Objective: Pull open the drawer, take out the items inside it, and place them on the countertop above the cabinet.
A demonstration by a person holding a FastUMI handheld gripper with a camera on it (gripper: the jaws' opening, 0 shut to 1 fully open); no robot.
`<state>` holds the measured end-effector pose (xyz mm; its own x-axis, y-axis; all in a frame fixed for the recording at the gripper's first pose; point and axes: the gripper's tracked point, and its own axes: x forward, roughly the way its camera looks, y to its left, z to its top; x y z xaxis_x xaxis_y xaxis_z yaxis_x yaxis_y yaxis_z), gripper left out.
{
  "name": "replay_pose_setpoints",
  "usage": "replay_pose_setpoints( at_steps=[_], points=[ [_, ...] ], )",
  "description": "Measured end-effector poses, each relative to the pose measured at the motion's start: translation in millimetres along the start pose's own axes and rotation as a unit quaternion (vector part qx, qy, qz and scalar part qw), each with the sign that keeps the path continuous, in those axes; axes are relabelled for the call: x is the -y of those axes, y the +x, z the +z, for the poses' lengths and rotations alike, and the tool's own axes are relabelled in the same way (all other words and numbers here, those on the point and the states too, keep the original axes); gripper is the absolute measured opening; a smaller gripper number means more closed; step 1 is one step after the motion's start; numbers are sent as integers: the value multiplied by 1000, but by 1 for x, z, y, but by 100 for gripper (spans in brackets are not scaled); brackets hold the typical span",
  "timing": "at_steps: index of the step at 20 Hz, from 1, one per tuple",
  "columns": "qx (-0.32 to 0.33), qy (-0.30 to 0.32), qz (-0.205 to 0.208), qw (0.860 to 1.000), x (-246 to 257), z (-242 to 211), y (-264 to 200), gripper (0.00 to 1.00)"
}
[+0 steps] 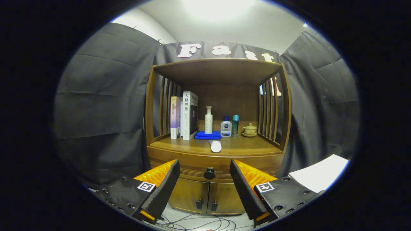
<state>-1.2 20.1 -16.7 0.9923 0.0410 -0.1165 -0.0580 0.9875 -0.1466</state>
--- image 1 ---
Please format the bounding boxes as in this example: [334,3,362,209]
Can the wooden countertop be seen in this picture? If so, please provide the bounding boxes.
[149,130,283,158]

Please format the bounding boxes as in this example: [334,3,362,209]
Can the wooden cabinet door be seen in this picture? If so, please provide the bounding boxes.
[207,181,246,216]
[168,177,209,214]

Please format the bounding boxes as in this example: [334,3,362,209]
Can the blue folded cloth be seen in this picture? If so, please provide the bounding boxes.
[195,130,222,140]

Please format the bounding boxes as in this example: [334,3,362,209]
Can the black backdrop cloth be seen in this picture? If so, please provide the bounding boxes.
[53,22,360,190]

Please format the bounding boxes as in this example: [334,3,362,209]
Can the purple book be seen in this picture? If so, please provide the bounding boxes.
[170,96,181,140]

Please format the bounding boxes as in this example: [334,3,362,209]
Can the white thick book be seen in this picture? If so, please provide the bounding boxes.
[180,91,198,141]

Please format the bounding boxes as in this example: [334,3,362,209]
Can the black cables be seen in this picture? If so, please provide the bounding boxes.
[154,213,254,231]

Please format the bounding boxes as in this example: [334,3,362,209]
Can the brown wooden drawer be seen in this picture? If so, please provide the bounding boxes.
[148,154,284,184]

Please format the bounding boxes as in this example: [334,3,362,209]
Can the yellow lidded teacup with saucer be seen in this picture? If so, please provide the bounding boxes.
[242,124,258,138]

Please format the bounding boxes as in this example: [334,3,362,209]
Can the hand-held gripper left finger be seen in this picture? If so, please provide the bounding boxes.
[95,159,181,224]

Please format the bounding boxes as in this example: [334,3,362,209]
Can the white side table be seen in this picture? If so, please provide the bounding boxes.
[288,154,350,193]

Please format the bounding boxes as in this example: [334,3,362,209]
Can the brown wooden cabinet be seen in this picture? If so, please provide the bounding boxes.
[145,58,292,216]

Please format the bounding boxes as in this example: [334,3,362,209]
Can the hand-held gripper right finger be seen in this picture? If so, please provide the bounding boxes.
[229,158,321,225]

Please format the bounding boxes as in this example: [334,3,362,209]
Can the white bottle blue pump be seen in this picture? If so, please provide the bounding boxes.
[220,115,232,138]

